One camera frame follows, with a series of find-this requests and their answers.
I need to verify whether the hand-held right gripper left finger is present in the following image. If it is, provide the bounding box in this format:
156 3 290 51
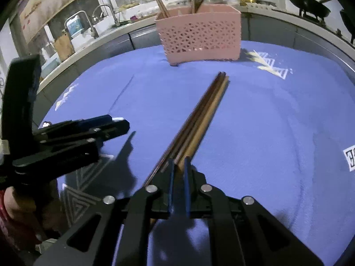
33 158 175 266

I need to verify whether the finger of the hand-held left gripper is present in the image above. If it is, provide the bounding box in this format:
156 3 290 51
12 119 130 185
39 114 114 134

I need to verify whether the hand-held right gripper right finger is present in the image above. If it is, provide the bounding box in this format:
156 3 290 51
183 156 325 266

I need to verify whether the bundle of wooden chopsticks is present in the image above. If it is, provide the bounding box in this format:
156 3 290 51
144 0 231 189

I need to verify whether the pink perforated plastic basket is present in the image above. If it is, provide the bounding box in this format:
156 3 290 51
154 6 242 67

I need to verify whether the person's left hand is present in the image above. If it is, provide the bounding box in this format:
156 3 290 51
3 186 38 228

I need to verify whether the wooden cutting board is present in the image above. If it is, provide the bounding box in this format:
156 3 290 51
54 33 75 61

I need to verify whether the white box with blue label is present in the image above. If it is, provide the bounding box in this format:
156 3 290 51
67 17 84 35

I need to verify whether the grey kitchen counter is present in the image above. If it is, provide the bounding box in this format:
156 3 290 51
36 0 355 95

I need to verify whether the square steel faucet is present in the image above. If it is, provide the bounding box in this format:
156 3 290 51
64 10 99 39

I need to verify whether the blue printed tablecloth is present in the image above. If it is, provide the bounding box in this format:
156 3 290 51
39 40 355 266

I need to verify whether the curved steel faucet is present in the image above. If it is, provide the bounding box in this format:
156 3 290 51
91 4 121 27

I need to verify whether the white egg tray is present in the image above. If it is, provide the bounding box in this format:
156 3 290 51
247 1 278 8

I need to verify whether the black gas stove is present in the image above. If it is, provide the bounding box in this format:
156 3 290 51
297 8 355 46

